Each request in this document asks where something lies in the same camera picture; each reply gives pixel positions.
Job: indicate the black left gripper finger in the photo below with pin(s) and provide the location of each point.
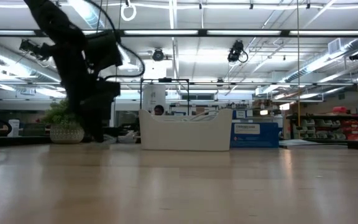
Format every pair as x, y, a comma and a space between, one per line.
99, 133
90, 132

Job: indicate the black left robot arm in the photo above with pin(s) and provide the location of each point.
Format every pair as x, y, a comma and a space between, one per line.
64, 46

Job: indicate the green potted plant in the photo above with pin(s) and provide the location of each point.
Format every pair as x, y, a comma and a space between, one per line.
64, 127

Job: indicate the white cylindrical tank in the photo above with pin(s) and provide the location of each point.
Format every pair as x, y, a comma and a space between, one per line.
154, 96

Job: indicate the person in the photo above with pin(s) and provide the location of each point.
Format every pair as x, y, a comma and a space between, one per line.
158, 109

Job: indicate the black ceiling mounted device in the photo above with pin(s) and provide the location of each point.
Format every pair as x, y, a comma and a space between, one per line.
356, 56
31, 48

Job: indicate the white plastic bin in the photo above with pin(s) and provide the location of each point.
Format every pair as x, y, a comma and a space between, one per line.
185, 133

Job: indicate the blue box with white label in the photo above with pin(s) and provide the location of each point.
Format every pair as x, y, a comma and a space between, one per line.
255, 137

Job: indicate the yellow vertical pole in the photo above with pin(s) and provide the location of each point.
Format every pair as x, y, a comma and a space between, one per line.
298, 93

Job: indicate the shelf with red bins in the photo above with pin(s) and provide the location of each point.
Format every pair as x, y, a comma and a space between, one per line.
353, 127

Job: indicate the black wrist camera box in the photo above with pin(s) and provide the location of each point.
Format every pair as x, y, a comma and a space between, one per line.
102, 49

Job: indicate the black metal frame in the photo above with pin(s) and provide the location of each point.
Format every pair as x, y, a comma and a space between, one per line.
165, 80

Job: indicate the round black ceiling camera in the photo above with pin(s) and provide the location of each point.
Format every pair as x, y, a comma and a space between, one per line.
158, 55

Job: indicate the black frame bar with lights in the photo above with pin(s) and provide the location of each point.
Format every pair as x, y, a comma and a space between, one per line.
228, 32

